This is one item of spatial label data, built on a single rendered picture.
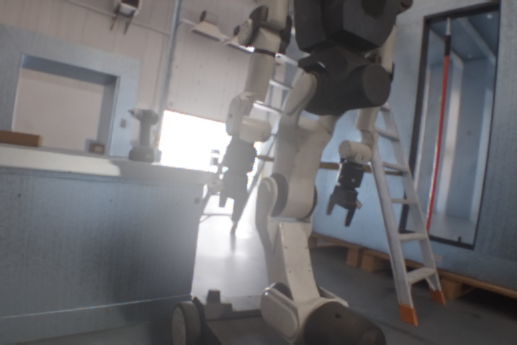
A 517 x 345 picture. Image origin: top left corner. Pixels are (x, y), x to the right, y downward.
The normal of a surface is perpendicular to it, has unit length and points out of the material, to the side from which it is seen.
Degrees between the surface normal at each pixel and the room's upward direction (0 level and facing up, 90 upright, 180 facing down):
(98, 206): 90
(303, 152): 100
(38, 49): 90
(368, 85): 90
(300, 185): 86
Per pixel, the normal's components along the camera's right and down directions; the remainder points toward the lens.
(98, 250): 0.65, 0.11
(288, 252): 0.47, -0.41
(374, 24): 0.41, 0.35
